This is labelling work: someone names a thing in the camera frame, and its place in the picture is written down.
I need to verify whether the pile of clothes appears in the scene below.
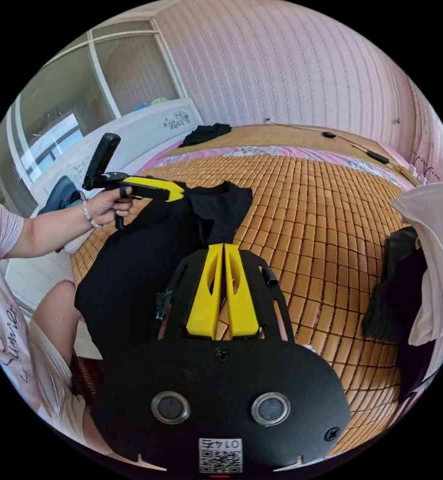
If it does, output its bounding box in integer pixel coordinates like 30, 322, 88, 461
361, 157, 443, 404

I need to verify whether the window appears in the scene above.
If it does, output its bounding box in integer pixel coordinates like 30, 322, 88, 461
2, 18, 182, 188

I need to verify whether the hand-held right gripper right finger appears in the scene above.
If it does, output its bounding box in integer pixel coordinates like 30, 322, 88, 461
224, 243, 262, 341

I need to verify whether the white cupboard with flower print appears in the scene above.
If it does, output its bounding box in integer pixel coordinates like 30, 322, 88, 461
30, 98, 204, 198

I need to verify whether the person's body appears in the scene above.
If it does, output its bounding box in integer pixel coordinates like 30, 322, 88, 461
0, 187, 112, 453

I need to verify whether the person's left hand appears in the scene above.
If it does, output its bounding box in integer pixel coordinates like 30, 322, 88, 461
82, 184, 135, 229

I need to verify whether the bed with woven mat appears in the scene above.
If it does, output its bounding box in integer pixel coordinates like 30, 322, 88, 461
69, 123, 432, 459

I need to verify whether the blue chair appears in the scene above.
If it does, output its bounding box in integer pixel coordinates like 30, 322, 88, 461
42, 176, 86, 217

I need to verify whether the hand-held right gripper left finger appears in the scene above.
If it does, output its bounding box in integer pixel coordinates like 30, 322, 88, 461
185, 243, 225, 341

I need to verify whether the black garment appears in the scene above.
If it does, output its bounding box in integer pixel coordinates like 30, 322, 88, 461
179, 122, 233, 149

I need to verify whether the person's left forearm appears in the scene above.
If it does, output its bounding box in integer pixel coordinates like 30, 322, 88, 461
0, 201, 96, 260

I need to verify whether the black short sleeve shirt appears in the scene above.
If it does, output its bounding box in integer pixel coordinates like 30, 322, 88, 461
74, 181, 254, 363

